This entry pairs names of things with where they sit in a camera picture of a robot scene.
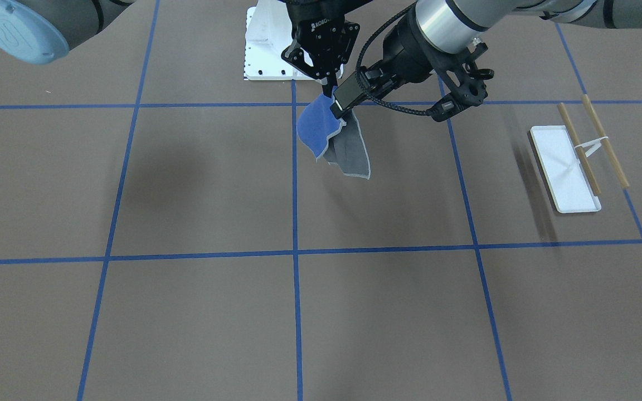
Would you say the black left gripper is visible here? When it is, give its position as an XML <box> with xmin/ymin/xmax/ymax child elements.
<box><xmin>329</xmin><ymin>8</ymin><xmax>495</xmax><ymax>122</ymax></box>

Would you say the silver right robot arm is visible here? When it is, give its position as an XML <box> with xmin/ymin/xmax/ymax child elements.
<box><xmin>0</xmin><ymin>1</ymin><xmax>366</xmax><ymax>97</ymax></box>

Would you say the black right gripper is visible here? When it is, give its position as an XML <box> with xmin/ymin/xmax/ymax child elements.
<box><xmin>282</xmin><ymin>1</ymin><xmax>361</xmax><ymax>101</ymax></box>

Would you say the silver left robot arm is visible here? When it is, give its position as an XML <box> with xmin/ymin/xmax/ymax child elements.
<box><xmin>329</xmin><ymin>1</ymin><xmax>642</xmax><ymax>122</ymax></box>

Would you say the blue and grey towel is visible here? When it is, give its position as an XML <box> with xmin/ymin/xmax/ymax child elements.
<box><xmin>296</xmin><ymin>94</ymin><xmax>372</xmax><ymax>179</ymax></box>

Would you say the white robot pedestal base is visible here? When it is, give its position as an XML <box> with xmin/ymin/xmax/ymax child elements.
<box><xmin>244</xmin><ymin>1</ymin><xmax>313</xmax><ymax>81</ymax></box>

